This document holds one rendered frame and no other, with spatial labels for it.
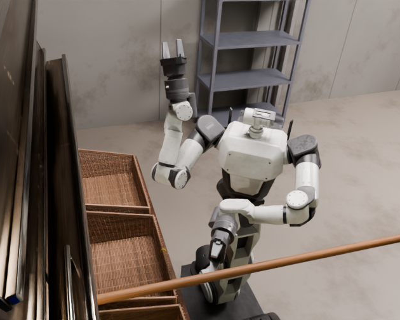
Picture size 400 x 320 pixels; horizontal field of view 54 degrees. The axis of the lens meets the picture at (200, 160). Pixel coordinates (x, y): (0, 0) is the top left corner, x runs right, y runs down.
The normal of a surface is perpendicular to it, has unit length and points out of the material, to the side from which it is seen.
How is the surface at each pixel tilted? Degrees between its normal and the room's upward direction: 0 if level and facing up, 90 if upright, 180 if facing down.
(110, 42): 90
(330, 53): 90
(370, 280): 0
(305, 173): 23
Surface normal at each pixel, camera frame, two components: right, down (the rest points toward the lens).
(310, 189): -0.25, -0.65
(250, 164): -0.27, 0.53
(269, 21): 0.37, 0.55
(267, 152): -0.14, -0.21
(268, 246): 0.07, -0.82
